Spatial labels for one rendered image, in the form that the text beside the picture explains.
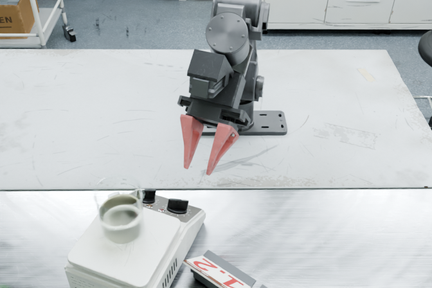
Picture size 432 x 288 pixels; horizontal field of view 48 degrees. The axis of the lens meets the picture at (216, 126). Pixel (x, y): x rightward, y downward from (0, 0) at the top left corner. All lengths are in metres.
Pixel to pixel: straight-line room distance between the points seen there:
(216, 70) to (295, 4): 2.48
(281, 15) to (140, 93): 2.10
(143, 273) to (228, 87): 0.28
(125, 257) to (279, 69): 0.67
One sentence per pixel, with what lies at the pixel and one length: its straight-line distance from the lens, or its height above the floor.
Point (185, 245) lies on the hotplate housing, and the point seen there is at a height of 0.94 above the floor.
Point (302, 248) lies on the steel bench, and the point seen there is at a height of 0.90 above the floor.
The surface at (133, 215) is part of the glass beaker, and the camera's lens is 0.64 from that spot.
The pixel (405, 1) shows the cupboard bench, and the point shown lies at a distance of 3.27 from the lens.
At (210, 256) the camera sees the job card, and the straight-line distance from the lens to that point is 0.77.
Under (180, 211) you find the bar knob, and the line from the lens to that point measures 0.76.
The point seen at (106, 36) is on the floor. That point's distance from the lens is 3.21.
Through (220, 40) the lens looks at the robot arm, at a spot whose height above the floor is 1.21.
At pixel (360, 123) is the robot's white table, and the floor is 0.90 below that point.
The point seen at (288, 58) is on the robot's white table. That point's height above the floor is 0.90.
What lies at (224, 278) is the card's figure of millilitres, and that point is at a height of 0.92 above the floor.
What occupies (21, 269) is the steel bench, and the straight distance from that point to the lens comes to 0.81.
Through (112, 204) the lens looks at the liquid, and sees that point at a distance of 0.68.
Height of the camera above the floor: 1.53
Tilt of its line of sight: 40 degrees down
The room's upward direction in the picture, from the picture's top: 1 degrees clockwise
